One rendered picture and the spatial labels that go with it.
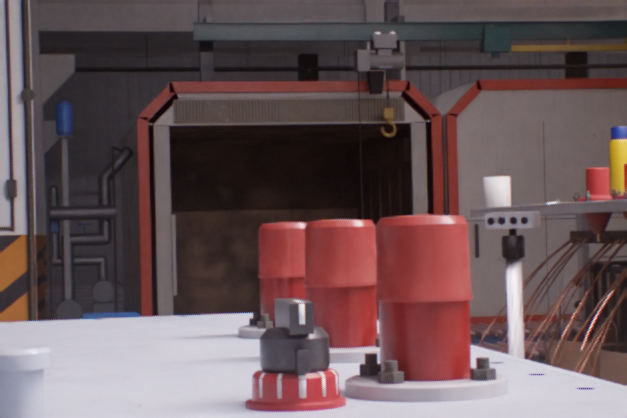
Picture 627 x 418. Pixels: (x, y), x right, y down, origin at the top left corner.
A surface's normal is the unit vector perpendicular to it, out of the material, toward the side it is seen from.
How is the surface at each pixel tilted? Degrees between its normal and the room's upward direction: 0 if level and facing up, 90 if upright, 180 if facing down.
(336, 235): 89
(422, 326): 90
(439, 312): 90
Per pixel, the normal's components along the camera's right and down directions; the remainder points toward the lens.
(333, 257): -0.17, -0.03
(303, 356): 0.18, -0.02
